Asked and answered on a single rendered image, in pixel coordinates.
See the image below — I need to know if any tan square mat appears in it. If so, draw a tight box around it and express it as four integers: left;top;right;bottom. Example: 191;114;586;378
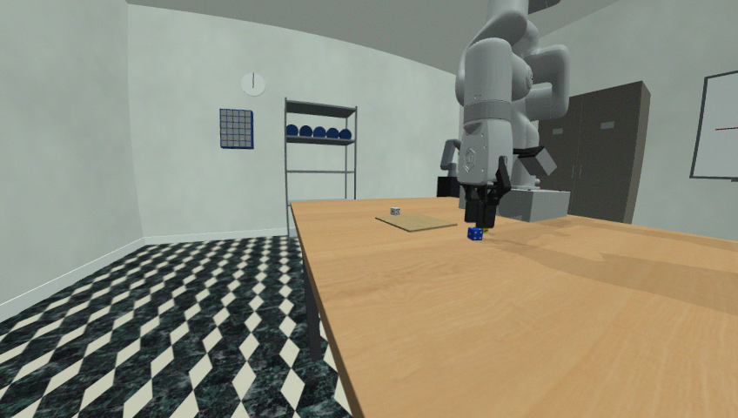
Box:
375;213;458;233

